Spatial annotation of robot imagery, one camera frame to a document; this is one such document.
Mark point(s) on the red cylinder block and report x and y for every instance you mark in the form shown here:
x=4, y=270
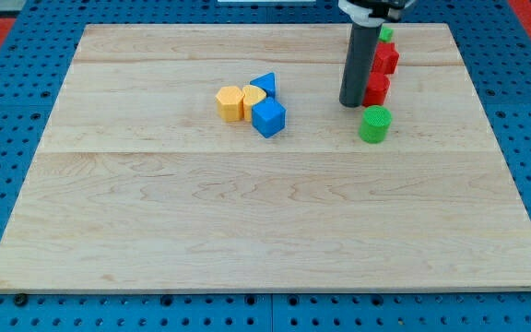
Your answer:
x=376, y=90

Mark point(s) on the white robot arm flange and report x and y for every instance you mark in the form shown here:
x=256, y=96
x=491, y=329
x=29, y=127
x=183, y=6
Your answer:
x=373, y=13

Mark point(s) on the red star block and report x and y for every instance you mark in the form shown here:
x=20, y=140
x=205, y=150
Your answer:
x=385, y=59

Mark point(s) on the blue cube block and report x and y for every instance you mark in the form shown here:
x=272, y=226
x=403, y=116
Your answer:
x=268, y=117

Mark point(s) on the yellow heart block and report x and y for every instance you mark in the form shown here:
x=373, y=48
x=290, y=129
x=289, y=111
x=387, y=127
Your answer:
x=252, y=95

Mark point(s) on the yellow hexagon block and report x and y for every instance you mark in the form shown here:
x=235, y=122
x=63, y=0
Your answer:
x=229, y=103

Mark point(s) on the blue triangle block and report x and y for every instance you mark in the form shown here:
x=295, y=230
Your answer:
x=267, y=83

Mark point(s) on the green cylinder block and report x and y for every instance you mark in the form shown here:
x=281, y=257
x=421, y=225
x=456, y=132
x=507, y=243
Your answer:
x=374, y=124

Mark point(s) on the wooden board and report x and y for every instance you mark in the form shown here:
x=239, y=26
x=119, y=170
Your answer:
x=138, y=186

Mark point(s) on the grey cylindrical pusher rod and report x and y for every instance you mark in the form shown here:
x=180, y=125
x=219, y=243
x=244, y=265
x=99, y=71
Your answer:
x=362, y=45

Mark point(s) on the small green block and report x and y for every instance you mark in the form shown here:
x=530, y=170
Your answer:
x=386, y=34

